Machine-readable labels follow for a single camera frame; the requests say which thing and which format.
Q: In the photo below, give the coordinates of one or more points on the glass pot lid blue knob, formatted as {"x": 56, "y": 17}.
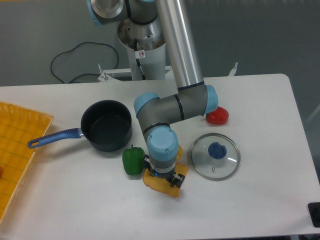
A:
{"x": 215, "y": 156}

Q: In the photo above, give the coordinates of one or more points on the black device at table edge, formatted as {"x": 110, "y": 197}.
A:
{"x": 314, "y": 211}

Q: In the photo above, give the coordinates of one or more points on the black saucepan blue handle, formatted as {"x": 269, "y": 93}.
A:
{"x": 106, "y": 124}

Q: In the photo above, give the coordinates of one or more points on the red bell pepper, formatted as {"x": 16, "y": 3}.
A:
{"x": 219, "y": 116}

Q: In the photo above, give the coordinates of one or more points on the green bell pepper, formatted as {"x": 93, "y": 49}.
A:
{"x": 132, "y": 159}

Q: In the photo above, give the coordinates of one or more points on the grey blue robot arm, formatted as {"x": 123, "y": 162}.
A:
{"x": 194, "y": 98}

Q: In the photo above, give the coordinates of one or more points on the yellow bell pepper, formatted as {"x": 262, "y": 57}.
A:
{"x": 179, "y": 152}

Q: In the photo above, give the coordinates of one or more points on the yellow woven tray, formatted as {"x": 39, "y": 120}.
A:
{"x": 18, "y": 125}

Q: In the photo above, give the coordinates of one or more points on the white metal mounting bracket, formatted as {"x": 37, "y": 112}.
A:
{"x": 125, "y": 74}

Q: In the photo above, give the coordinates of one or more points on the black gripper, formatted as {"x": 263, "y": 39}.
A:
{"x": 176, "y": 180}

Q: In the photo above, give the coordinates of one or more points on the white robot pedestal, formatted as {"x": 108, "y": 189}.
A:
{"x": 146, "y": 48}

